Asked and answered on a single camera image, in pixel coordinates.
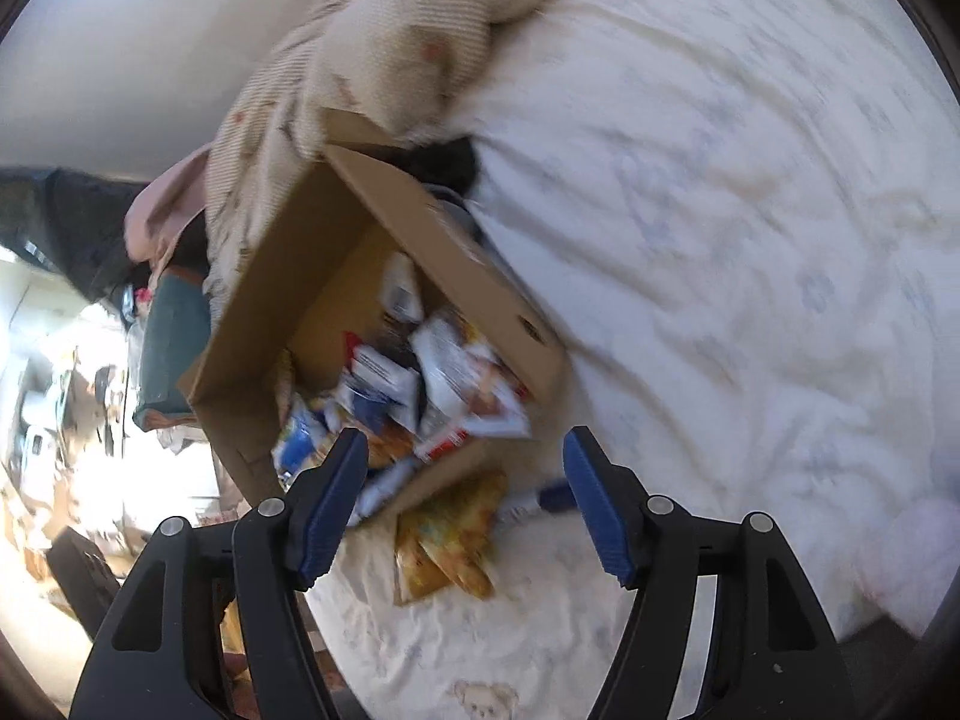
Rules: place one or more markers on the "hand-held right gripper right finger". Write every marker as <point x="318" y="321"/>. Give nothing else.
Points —
<point x="596" y="510"/>

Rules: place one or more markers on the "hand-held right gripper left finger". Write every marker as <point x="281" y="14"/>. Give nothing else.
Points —
<point x="330" y="510"/>

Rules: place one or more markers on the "white red-end snack packet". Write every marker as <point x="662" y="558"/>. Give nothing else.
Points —
<point x="465" y="382"/>

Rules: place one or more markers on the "brown cardboard box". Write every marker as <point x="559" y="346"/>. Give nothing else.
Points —
<point x="450" y="262"/>

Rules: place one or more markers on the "dark blue white snack packet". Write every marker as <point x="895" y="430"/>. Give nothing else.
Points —
<point x="555" y="499"/>

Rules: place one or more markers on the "yellow snack bag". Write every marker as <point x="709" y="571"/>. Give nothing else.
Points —
<point x="450" y="532"/>

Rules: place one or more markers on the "white blue-label snack packet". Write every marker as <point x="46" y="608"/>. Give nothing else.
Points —
<point x="375" y="382"/>

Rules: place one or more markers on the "white floral bedsheet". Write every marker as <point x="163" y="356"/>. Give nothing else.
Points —
<point x="712" y="315"/>

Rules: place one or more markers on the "white grey-print snack packet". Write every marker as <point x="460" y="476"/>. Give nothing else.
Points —
<point x="401" y="285"/>

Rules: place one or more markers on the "black case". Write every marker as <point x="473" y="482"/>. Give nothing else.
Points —
<point x="82" y="577"/>

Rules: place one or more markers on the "pale pink pillow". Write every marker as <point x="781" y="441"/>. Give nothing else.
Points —
<point x="915" y="562"/>

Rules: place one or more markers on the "pink cloth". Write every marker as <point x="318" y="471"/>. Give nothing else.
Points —
<point x="165" y="210"/>

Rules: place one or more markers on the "black cloth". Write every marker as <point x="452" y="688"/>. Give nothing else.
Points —
<point x="442" y="161"/>

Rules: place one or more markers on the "dark grey cloth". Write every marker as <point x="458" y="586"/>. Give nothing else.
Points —
<point x="75" y="225"/>

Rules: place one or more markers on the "beige printed blanket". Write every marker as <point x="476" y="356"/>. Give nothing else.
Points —
<point x="390" y="52"/>

